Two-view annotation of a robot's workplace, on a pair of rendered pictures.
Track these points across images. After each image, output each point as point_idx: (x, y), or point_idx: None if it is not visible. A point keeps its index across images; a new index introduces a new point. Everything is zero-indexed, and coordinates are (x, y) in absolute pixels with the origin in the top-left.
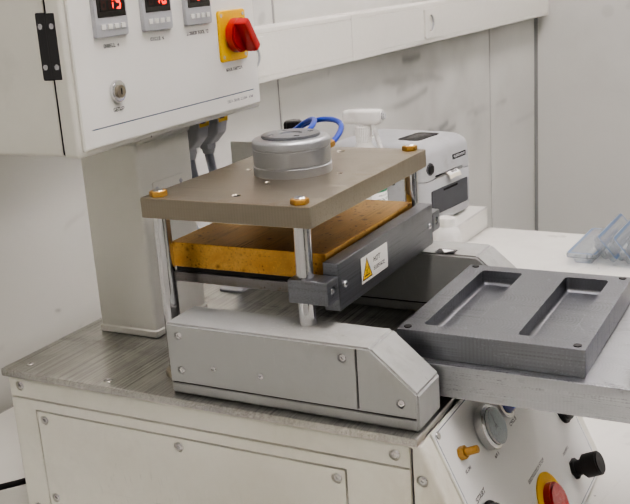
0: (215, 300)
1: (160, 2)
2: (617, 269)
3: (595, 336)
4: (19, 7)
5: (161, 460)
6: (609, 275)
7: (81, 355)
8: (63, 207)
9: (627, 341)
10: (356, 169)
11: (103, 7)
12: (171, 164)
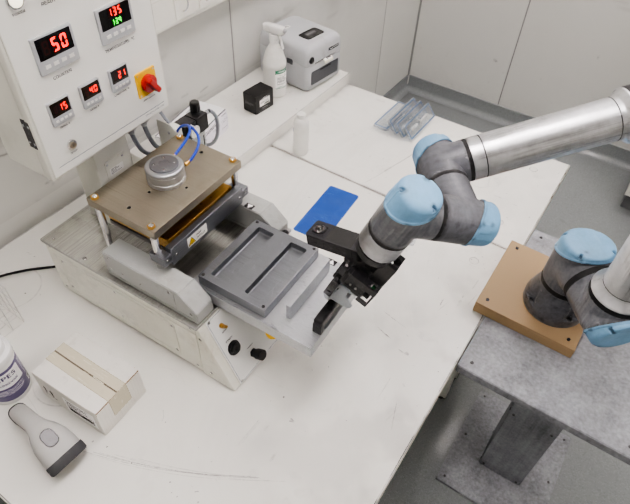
0: None
1: (93, 91)
2: (396, 139)
3: (275, 299)
4: (11, 112)
5: (108, 293)
6: (389, 144)
7: (77, 234)
8: None
9: (297, 291)
10: (195, 184)
11: (56, 112)
12: (115, 150)
